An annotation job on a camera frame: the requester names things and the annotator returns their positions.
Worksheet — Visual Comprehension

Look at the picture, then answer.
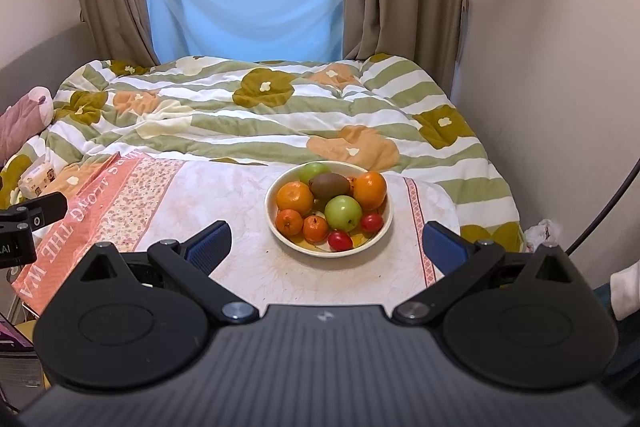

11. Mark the white plastic bag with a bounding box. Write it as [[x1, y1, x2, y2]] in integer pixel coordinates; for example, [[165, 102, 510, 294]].
[[524, 219, 562, 253]]

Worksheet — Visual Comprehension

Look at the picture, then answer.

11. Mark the blue window cloth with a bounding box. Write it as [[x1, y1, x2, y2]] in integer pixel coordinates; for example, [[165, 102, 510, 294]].
[[146, 0, 344, 63]]

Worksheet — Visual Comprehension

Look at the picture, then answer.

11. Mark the cream yellow bowl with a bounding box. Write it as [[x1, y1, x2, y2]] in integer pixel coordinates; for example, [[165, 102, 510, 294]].
[[265, 160, 394, 258]]

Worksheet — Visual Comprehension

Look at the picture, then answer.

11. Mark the pink plush pillow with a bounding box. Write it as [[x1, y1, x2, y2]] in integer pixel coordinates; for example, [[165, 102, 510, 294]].
[[0, 87, 54, 165]]

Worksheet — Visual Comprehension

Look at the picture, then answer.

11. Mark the large orange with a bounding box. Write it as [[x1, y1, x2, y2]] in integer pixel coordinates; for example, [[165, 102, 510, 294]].
[[352, 171, 387, 211]]

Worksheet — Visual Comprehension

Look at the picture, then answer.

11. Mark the orange persimmon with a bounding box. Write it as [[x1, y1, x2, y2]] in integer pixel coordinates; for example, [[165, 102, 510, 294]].
[[276, 181, 314, 217]]

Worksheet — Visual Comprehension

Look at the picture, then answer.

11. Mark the striped floral duvet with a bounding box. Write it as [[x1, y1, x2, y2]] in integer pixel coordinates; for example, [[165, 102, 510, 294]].
[[1, 53, 524, 251]]

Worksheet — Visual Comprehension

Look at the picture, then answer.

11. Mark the small tissue packet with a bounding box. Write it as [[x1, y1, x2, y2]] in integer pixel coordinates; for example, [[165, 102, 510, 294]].
[[18, 160, 55, 198]]

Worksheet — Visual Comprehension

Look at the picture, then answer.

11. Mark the red cherry tomato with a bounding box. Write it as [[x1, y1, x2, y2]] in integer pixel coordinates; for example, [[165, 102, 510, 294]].
[[360, 212, 384, 235], [328, 231, 354, 251]]

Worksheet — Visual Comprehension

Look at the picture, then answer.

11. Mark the green apple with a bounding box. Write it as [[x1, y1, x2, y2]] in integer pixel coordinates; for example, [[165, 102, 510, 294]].
[[323, 195, 362, 232], [298, 162, 331, 184]]

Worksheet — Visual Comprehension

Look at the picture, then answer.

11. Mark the black cable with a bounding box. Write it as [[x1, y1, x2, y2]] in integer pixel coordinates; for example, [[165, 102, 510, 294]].
[[564, 156, 640, 257]]

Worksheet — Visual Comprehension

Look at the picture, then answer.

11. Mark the pink white floral cloth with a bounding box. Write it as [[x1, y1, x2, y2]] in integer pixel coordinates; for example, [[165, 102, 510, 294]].
[[12, 153, 460, 313]]

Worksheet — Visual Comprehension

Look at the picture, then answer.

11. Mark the small orange tangerine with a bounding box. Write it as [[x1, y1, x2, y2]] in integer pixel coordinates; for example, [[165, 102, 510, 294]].
[[303, 215, 330, 244]]

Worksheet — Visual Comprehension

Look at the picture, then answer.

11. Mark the white sock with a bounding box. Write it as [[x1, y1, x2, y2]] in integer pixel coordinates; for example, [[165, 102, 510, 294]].
[[610, 261, 640, 321]]

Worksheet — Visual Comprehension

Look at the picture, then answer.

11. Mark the brown kiwi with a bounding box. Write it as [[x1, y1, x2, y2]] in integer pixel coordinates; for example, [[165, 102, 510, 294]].
[[309, 172, 350, 199]]

